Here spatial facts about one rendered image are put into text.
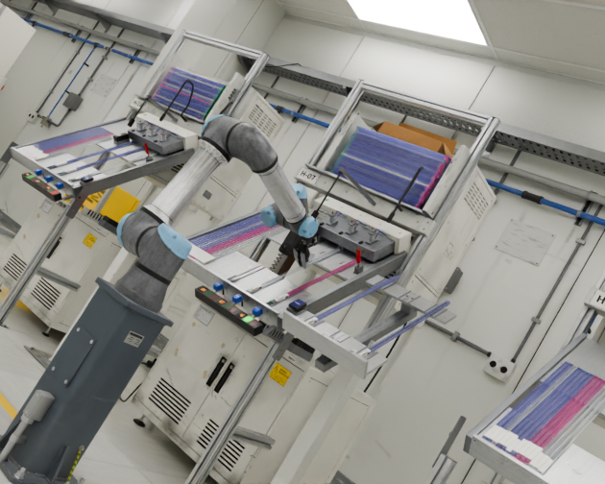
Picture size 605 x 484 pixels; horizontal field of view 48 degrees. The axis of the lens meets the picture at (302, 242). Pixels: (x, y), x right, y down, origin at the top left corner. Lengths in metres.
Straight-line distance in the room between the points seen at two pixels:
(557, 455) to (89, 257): 2.47
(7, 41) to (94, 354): 5.00
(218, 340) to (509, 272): 2.03
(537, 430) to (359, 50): 4.09
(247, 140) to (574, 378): 1.25
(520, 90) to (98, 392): 3.63
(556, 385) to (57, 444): 1.47
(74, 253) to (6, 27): 3.33
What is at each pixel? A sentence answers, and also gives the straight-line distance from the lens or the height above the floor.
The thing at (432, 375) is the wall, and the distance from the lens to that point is 4.22.
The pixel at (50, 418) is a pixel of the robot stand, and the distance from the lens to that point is 2.02.
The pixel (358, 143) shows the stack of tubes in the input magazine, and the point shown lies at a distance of 3.13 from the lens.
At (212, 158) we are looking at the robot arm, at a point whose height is 1.03.
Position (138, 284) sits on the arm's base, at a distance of 1.98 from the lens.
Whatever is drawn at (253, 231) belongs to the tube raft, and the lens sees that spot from 2.92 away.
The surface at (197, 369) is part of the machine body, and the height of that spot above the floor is 0.35.
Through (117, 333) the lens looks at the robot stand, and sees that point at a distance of 1.96.
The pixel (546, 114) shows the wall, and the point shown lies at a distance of 4.73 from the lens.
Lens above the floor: 0.75
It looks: 6 degrees up
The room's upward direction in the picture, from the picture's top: 32 degrees clockwise
